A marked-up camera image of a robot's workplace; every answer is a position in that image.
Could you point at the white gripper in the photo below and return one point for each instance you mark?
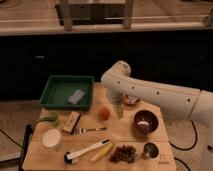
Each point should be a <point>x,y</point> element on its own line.
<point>115,99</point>

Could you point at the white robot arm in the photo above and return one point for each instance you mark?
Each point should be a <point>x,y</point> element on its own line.
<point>192,103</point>

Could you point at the metal measuring cup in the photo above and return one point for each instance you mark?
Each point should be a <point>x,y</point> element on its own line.
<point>149,151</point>

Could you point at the white paper cup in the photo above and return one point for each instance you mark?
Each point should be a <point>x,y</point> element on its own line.
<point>52,139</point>

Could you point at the orange plate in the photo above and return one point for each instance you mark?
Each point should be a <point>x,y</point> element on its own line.
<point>126,101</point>

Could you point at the grey folded cloth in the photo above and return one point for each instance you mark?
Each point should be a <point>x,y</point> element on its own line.
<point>133,100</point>

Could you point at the dark brown bowl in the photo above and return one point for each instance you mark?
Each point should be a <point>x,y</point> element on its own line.
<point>145,121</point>

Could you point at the grey sponge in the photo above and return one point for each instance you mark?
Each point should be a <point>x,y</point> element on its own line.
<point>76,97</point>

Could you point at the bunch of dark grapes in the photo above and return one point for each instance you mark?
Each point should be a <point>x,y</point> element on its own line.
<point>123,153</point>

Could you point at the wooden block with black edge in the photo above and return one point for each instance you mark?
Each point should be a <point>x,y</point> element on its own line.
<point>71,122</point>

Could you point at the yellow banana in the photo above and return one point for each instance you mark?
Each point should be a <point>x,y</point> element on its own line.
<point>101,153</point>

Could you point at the green plastic tray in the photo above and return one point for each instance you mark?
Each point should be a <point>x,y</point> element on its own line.
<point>59,88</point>

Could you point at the green ladle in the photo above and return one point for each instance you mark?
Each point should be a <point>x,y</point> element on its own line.
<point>51,117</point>

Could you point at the black clamp bar left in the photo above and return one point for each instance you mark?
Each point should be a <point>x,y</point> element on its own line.
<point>28,132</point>

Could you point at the wooden frame posts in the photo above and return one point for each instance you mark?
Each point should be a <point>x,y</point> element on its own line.
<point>96,15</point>

